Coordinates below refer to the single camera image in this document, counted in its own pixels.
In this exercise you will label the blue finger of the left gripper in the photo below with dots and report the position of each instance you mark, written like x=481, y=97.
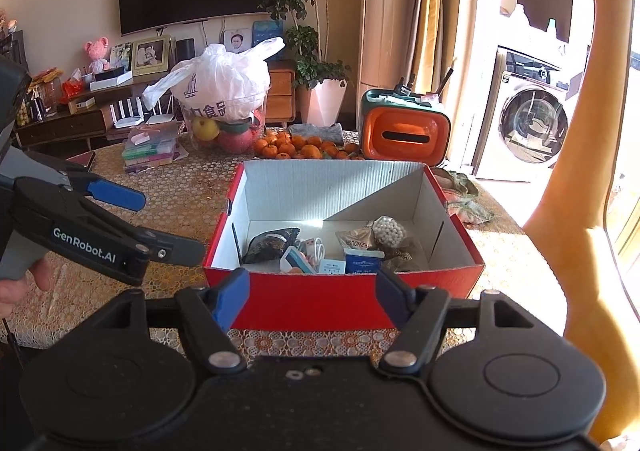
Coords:
x=117, y=195
x=171, y=248

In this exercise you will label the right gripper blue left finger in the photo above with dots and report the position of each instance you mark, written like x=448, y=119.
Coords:
x=206, y=317

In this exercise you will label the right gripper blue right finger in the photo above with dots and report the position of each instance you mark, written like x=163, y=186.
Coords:
x=419, y=317

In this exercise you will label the black snack packet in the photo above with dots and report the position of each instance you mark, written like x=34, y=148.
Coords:
x=270, y=245

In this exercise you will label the blue card packet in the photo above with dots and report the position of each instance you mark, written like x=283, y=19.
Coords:
x=363, y=262

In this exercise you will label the bag of white balls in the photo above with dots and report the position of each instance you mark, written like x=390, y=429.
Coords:
x=388, y=232

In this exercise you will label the blue white small box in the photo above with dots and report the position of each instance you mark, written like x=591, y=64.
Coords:
x=294, y=261

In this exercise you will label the person's left hand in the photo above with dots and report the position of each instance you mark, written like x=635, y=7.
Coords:
x=13, y=291

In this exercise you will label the maroon booklet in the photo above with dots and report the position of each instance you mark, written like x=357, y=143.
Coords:
x=84, y=159

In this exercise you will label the dark tea packet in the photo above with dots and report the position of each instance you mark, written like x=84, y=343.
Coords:
x=407, y=257

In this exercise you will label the stack of plastic boxes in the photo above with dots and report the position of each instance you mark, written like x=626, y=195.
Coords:
x=150, y=146

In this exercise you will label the white router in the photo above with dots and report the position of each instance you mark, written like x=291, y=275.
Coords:
x=131, y=113

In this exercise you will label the wooden tv cabinet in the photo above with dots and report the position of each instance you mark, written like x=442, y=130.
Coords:
x=99, y=120

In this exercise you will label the silver foil snack bag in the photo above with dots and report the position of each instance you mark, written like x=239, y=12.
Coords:
x=361, y=238

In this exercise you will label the yellow apple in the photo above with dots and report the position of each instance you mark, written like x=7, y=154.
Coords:
x=205, y=129

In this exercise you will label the red apple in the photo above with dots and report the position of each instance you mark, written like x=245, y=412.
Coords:
x=238, y=138

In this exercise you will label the green patterned cloth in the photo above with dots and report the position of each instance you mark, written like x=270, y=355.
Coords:
x=461, y=197

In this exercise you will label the white plastic bag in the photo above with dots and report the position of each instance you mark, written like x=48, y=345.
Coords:
x=219, y=84

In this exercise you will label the framed photo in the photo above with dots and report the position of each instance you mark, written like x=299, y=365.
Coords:
x=150, y=56

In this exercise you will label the pink plush toy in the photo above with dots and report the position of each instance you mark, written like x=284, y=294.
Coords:
x=97, y=51

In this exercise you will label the pile of mandarins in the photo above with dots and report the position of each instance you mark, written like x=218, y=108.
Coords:
x=285, y=145

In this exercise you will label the orange giraffe-shaped chair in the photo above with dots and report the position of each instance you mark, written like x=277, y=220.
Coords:
x=568, y=226

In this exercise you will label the orange green tissue box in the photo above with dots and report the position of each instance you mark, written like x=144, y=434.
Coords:
x=406, y=127

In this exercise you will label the grey cloth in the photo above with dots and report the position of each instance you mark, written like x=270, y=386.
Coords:
x=333, y=133

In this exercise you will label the white front-load washing machine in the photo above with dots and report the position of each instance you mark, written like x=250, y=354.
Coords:
x=525, y=121

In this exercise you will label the potted green plant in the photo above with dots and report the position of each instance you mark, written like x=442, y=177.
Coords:
x=323, y=81

